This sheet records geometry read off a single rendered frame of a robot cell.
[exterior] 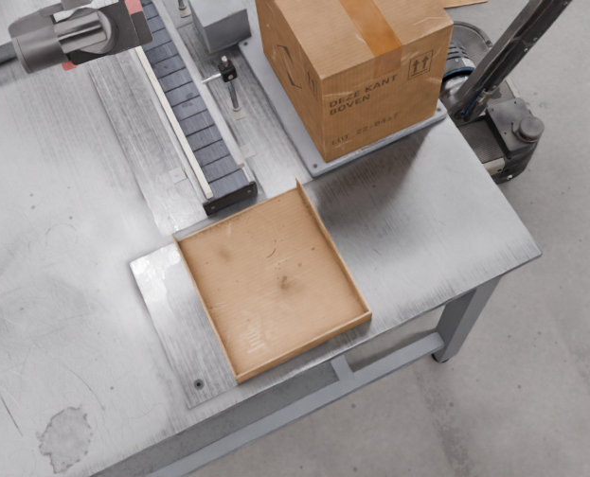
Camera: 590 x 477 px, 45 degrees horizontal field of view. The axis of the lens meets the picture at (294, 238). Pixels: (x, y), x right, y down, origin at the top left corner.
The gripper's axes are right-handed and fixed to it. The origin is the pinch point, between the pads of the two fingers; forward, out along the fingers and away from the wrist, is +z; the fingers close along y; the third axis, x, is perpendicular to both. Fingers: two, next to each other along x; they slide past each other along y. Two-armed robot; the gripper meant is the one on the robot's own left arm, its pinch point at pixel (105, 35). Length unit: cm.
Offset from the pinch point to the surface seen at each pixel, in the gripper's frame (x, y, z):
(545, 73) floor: 49, -125, 115
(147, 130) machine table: 17.8, 1.6, 29.8
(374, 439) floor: 120, -25, 54
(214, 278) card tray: 45.5, -2.1, 6.8
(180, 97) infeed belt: 13.6, -7.1, 27.0
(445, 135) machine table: 37, -54, 16
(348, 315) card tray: 58, -22, -3
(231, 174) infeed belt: 29.6, -11.5, 14.1
